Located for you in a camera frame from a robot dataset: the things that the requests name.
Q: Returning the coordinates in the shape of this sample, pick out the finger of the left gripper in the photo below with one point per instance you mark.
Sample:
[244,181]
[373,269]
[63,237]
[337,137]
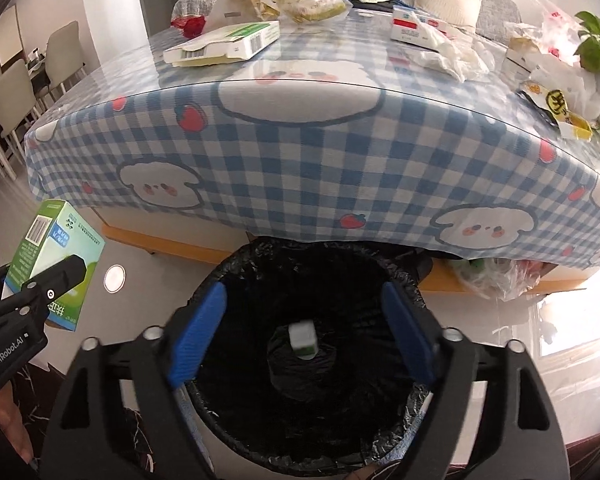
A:
[55,281]

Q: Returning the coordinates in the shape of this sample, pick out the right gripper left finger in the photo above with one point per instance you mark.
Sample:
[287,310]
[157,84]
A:
[88,436]

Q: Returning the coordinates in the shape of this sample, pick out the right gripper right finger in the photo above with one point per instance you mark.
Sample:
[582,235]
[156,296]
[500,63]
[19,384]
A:
[518,436]

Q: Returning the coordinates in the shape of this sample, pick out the small green medicine box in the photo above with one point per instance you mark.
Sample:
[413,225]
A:
[56,232]

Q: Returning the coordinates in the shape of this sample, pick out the black lined trash bin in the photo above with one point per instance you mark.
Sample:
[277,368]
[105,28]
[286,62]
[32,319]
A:
[303,375]

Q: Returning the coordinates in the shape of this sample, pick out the white pill bottle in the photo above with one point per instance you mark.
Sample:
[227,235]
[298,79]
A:
[303,340]

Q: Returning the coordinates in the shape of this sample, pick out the red mesh net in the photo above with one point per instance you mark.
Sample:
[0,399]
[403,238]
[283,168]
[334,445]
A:
[191,26]

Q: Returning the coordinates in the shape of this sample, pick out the white green tablet box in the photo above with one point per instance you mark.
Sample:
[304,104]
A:
[224,45]

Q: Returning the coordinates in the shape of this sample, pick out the yellow white snack wrapper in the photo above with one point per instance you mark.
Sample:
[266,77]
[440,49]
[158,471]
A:
[552,104]

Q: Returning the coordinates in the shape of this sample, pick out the white tissue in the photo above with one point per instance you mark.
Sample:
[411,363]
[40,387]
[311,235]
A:
[461,60]

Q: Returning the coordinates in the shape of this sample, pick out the clear bag with scraps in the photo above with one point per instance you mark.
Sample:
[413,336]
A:
[309,12]

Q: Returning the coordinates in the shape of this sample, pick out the blue white milk carton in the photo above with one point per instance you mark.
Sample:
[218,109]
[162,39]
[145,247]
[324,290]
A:
[409,29]

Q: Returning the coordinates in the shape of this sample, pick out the person left hand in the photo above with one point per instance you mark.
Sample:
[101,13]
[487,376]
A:
[12,425]

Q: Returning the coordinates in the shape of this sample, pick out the plastic bags under table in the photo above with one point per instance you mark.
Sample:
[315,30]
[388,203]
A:
[497,278]

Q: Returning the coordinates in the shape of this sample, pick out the beige dining chair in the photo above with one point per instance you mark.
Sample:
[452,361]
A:
[17,102]
[64,59]

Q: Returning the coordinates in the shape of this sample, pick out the blue checked bear tablecloth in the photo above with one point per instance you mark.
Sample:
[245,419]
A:
[324,135]

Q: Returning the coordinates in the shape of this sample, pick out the white plastic bag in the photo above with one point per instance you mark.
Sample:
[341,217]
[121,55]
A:
[576,84]

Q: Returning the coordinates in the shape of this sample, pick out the tan tissue box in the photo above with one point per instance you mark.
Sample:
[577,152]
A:
[520,56]

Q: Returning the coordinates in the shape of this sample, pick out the red printed plastic bag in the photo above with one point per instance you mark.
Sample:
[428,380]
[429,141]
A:
[557,35]

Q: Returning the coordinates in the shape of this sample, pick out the beige striped pillow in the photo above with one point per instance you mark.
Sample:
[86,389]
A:
[460,13]

